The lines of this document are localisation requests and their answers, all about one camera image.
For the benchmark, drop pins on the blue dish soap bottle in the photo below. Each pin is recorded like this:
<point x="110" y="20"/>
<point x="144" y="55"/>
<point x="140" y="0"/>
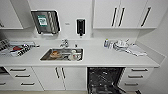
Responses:
<point x="106" y="43"/>

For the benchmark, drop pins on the steel kitchen sink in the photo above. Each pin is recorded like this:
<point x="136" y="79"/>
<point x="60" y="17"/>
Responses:
<point x="46" y="56"/>

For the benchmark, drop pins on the white mug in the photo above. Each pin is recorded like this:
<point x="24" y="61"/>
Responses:
<point x="74" y="54"/>

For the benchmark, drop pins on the white wall cabinet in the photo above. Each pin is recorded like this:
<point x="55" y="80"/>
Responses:
<point x="10" y="15"/>
<point x="130" y="13"/>

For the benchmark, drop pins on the dish drying rack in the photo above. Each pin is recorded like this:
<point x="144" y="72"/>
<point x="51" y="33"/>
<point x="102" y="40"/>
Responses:
<point x="21" y="49"/>

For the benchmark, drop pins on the steel paper towel dispenser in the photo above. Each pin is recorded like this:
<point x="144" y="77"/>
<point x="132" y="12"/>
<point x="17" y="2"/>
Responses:
<point x="45" y="22"/>

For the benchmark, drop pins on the stack of white plates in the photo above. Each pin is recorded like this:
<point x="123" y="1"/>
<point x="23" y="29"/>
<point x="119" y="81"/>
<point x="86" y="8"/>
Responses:
<point x="120" y="44"/>

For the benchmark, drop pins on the brown bowl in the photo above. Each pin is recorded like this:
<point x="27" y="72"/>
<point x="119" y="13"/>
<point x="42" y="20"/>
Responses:
<point x="55" y="53"/>

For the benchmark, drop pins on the stainless steel dishwasher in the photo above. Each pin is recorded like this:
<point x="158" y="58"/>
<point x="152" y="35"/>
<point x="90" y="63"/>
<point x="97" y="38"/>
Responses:
<point x="105" y="80"/>

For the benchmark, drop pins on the white sink base cabinet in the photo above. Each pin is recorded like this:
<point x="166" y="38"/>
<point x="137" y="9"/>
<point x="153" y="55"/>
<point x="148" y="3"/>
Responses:
<point x="60" y="78"/>

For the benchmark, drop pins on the black soap dispenser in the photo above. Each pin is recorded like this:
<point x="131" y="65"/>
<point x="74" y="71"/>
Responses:
<point x="80" y="26"/>

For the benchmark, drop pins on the chrome sink faucet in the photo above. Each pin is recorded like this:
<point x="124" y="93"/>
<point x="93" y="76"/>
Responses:
<point x="64" y="43"/>

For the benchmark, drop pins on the white drawer unit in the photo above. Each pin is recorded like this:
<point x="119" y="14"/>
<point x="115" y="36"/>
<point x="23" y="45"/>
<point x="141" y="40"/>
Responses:
<point x="136" y="78"/>
<point x="25" y="78"/>

